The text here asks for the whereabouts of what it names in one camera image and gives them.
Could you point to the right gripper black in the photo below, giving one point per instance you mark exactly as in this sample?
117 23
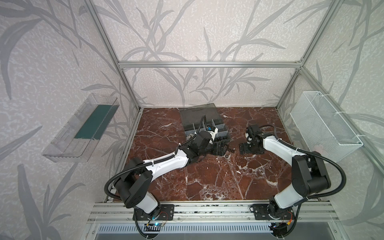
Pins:
248 147

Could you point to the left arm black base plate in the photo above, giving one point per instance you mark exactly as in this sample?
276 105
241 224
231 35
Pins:
164 212

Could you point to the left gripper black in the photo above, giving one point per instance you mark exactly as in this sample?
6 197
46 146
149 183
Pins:
218 146

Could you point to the white wire mesh basket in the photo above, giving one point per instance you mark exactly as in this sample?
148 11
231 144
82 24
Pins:
323 128

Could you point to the grey compartment organizer box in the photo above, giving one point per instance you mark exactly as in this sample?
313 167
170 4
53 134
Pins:
204 117

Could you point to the aluminium frame back crossbar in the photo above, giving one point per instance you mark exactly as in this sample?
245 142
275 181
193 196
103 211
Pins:
206 64

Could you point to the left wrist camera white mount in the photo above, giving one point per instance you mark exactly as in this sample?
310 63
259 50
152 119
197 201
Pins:
213 132

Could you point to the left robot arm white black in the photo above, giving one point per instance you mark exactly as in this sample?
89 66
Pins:
131 186

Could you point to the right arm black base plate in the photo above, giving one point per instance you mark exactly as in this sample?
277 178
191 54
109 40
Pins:
261 211

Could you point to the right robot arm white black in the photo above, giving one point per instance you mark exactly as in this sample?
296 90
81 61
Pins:
309 174

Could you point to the clear plastic wall bin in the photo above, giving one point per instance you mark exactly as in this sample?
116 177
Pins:
77 140

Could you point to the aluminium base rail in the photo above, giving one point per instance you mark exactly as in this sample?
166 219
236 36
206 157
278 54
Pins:
211 212

